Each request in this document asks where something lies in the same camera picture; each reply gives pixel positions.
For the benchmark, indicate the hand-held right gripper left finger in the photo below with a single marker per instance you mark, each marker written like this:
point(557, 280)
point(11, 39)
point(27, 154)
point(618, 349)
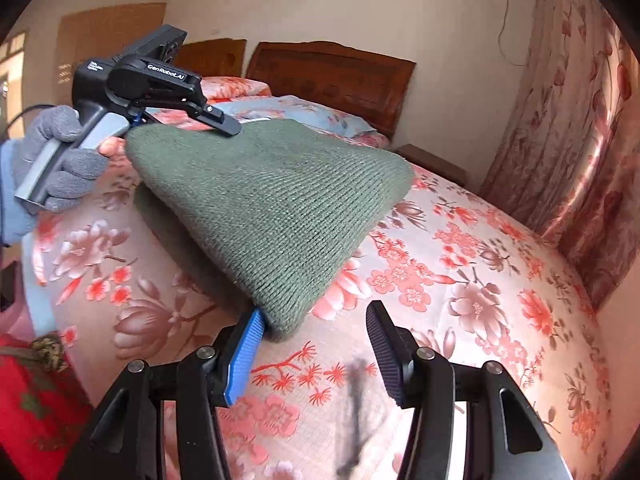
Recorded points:
point(242, 355)

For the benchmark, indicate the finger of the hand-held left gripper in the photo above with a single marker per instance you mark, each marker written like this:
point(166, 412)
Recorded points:
point(220, 121)

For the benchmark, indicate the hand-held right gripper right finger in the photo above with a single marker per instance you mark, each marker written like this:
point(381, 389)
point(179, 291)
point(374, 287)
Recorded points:
point(385, 350)

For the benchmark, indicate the green and white knit sweater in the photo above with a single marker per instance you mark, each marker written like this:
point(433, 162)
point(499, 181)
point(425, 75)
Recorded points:
point(275, 210)

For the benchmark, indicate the person's left forearm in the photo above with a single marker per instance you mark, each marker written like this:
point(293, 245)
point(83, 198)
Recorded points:
point(12, 195)

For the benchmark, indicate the person's left hand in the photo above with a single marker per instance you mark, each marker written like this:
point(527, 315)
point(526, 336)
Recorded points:
point(70, 170)

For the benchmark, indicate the pink floral pillow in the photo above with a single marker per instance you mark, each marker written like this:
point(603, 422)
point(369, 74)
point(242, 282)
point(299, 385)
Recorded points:
point(230, 89)

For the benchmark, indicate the light brown wardrobe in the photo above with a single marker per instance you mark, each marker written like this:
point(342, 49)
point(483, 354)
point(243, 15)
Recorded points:
point(110, 35)

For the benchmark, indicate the plain wooden headboard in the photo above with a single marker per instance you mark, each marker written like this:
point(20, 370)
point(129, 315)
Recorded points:
point(215, 57)

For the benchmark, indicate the folded blue floral quilt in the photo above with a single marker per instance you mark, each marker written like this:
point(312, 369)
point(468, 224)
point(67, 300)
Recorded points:
point(320, 112)

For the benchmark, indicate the pink floral bedsheet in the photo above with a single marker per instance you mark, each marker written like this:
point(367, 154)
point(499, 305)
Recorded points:
point(475, 285)

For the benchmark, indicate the carved wooden headboard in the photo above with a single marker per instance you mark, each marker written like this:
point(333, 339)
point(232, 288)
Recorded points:
point(330, 80)

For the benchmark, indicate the dark wooden nightstand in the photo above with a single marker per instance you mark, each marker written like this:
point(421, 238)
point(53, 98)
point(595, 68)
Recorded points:
point(430, 162)

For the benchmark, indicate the light blue cloth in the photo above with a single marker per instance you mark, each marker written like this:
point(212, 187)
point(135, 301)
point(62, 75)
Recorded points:
point(37, 305)

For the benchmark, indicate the red blanket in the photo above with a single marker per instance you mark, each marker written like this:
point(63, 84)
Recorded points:
point(35, 420)

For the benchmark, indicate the pink floral curtain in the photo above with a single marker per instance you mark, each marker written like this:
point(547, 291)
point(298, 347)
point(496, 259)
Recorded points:
point(575, 135)

